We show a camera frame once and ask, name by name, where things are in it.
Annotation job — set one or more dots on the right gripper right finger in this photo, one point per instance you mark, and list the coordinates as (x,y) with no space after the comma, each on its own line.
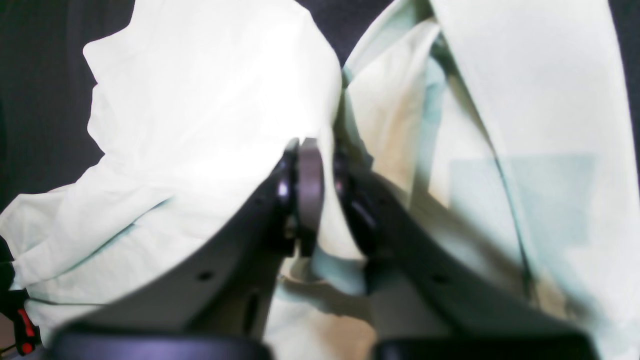
(422,298)

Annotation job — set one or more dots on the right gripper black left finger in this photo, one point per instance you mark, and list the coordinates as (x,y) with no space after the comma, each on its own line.
(225,287)

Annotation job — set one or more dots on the light green T-shirt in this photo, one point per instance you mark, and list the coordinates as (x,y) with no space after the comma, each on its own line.
(503,124)

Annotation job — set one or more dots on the black table cloth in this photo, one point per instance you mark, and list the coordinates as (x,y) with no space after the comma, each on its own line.
(46,84)

